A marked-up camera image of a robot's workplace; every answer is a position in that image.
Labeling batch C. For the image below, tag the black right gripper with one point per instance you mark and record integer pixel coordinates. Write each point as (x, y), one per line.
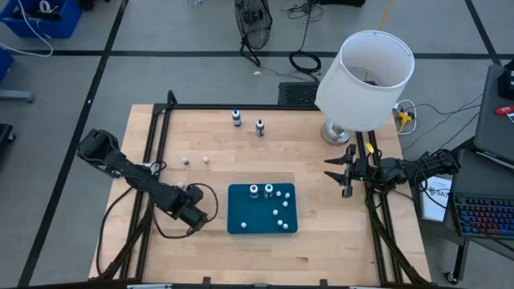
(361, 172)

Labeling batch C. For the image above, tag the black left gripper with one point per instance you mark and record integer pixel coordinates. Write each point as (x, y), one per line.
(184, 204)

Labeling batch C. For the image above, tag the purple-tipped food colouring bottle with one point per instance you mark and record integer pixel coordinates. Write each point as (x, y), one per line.
(254, 191)

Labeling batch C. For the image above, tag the green-tipped food colouring bottle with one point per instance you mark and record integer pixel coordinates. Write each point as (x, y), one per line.
(268, 190)

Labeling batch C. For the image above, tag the blue-tipped food colouring bottle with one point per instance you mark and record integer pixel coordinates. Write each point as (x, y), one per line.
(236, 118)

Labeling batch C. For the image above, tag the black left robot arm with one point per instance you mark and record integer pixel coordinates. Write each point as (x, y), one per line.
(132, 174)

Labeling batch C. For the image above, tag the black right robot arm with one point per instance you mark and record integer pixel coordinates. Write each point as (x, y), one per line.
(433, 164)

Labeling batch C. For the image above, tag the black-tipped food colouring bottle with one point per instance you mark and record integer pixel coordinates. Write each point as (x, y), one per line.
(260, 128)

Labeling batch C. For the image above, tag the silver lamp base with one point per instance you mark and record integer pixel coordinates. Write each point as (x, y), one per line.
(335, 136)

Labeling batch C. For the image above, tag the blue plastic tray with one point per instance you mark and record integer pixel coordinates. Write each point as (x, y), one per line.
(257, 214)

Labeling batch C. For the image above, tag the white drum lamp shade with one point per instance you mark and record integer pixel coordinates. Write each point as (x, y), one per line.
(353, 96)

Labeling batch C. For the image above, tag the yellow power plug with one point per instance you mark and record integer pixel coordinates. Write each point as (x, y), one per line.
(405, 118)

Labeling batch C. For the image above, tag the black perforated floor box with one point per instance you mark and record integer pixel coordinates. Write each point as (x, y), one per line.
(297, 94)

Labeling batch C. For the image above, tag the silver aluminium extrusion piece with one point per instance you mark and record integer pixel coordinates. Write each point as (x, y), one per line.
(149, 286)

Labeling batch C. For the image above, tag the white printed paper sheet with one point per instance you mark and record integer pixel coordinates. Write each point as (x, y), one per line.
(435, 204)

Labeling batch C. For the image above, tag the RGB keyboard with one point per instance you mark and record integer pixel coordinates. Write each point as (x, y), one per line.
(482, 212)

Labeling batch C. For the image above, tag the dark grey cart top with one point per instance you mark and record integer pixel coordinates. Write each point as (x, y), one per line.
(494, 120)

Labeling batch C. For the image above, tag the black floor fan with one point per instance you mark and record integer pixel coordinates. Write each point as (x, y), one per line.
(253, 24)

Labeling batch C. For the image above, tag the red marker pen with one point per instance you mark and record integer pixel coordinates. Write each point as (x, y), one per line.
(504, 110)

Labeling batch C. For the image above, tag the black box device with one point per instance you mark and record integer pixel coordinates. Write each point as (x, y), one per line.
(508, 80)

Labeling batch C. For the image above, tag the grey metal floor bar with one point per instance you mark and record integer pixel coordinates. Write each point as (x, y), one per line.
(16, 95)

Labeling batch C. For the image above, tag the black table edge bracket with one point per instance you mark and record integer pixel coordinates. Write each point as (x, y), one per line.
(206, 282)
(323, 283)

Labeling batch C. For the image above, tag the black aluminium table frame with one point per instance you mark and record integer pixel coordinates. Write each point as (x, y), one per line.
(241, 107)

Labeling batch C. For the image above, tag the black cart frame with caster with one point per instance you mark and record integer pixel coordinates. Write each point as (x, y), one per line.
(458, 257)

